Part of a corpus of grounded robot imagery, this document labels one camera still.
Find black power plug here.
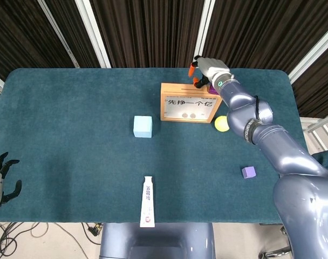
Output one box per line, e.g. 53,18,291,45
86,222,103,238

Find wide white frame post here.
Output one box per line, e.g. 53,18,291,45
74,0,112,69
288,23,328,83
195,0,216,59

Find chrome chair base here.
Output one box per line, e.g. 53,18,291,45
257,242,292,259

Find dark pleated curtain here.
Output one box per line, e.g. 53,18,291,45
0,0,328,119

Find light blue foam cube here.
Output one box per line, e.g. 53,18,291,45
133,115,154,138

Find small purple cube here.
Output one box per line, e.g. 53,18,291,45
241,166,256,180

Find teal table cloth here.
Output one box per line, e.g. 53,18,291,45
0,67,308,224

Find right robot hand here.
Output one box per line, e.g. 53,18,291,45
189,55,232,89

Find yellow tennis ball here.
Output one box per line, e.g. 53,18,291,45
214,115,230,132

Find white toothpaste tube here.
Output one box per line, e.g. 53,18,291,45
139,175,156,228

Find wooden framed coin box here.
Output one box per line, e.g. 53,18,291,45
160,83,223,124

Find floor cable bundle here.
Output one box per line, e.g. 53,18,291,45
0,222,50,259

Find aluminium frame rack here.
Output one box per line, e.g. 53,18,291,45
300,115,328,152

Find blue-grey robot torso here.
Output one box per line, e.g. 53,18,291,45
99,222,216,259

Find thin white frame post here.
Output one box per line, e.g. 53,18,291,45
37,0,80,69

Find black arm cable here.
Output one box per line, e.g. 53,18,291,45
253,95,263,122

